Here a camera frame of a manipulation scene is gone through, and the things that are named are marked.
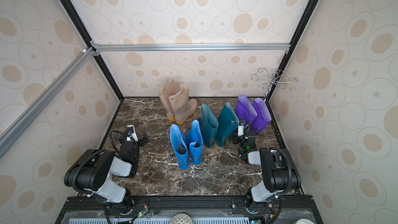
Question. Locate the blue boot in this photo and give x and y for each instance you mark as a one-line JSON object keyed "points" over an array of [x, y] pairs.
{"points": [[195, 143], [178, 142]]}

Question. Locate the chrome wire stand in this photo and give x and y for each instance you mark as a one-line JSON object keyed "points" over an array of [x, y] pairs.
{"points": [[272, 81]]}

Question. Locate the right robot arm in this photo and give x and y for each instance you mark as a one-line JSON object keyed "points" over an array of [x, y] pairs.
{"points": [[279, 173]]}

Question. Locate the black base frame front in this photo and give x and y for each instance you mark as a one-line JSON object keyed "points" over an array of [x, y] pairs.
{"points": [[201, 209]]}

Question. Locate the diagonal aluminium rail left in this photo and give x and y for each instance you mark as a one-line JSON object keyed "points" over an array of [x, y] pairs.
{"points": [[17, 128]]}

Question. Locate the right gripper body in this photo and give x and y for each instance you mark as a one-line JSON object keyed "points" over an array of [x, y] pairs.
{"points": [[241, 137]]}

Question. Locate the horizontal aluminium rail back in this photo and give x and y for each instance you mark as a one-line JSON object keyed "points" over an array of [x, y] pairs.
{"points": [[193, 47]]}

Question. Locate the teal boot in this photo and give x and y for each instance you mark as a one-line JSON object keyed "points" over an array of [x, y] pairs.
{"points": [[208, 125], [227, 123]]}

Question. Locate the purple boot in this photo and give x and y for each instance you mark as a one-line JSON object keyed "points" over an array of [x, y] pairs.
{"points": [[263, 115], [244, 109]]}

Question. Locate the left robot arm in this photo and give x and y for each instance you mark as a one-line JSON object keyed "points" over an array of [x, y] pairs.
{"points": [[92, 173]]}

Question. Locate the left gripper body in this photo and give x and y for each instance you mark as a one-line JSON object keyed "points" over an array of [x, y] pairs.
{"points": [[140, 142]]}

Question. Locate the patterned round bowl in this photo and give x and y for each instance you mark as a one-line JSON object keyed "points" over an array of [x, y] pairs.
{"points": [[181, 219]]}

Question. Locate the beige boot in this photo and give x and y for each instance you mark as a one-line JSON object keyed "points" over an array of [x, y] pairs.
{"points": [[181, 105], [169, 88]]}

